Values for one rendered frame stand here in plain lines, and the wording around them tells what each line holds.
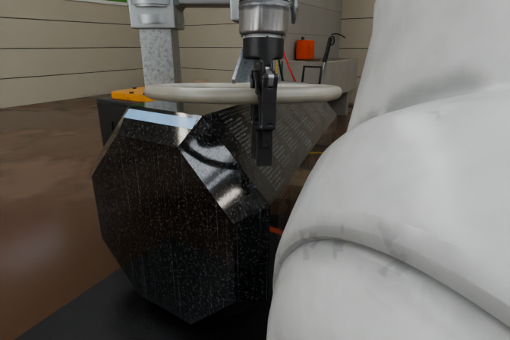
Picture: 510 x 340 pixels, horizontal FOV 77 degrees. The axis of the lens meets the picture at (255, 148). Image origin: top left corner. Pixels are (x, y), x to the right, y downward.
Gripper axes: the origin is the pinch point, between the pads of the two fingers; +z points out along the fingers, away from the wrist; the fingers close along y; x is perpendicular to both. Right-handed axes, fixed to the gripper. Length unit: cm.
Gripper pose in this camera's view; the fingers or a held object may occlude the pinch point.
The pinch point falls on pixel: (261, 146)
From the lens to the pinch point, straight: 63.5
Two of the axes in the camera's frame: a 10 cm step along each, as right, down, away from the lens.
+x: -9.8, 0.3, -1.9
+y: -1.9, -2.4, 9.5
